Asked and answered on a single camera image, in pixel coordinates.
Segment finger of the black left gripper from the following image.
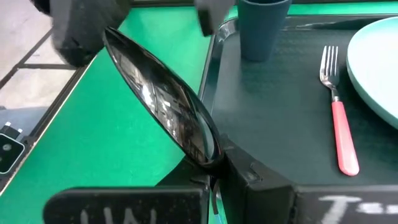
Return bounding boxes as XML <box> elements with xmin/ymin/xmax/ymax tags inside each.
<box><xmin>193</xmin><ymin>0</ymin><xmax>236</xmax><ymax>37</ymax></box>
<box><xmin>30</xmin><ymin>0</ymin><xmax>132</xmax><ymax>68</ymax></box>

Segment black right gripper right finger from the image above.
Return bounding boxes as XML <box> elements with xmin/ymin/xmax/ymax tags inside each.
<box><xmin>218</xmin><ymin>133</ymin><xmax>398</xmax><ymax>224</ymax></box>

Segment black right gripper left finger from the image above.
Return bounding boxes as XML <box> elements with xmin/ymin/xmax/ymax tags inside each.
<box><xmin>43</xmin><ymin>157</ymin><xmax>211</xmax><ymax>224</ymax></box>

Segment dark blue cup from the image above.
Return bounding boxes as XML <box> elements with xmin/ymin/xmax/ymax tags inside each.
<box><xmin>237</xmin><ymin>0</ymin><xmax>293</xmax><ymax>62</ymax></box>

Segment black spoon with blue handle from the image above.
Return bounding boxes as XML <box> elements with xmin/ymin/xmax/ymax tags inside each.
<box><xmin>102</xmin><ymin>26</ymin><xmax>226</xmax><ymax>224</ymax></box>

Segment fork with red handle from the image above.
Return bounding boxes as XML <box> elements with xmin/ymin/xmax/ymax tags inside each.
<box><xmin>319</xmin><ymin>45</ymin><xmax>361</xmax><ymax>177</ymax></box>

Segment teal round plate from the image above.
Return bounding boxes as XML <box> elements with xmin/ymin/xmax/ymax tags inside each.
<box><xmin>345</xmin><ymin>16</ymin><xmax>398</xmax><ymax>131</ymax></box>

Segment dark rectangular serving tray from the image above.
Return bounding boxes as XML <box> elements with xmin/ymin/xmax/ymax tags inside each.
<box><xmin>198</xmin><ymin>14</ymin><xmax>398</xmax><ymax>188</ymax></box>

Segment small black camera box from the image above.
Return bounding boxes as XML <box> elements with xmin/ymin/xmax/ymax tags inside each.
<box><xmin>0</xmin><ymin>121</ymin><xmax>26</xmax><ymax>175</ymax></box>

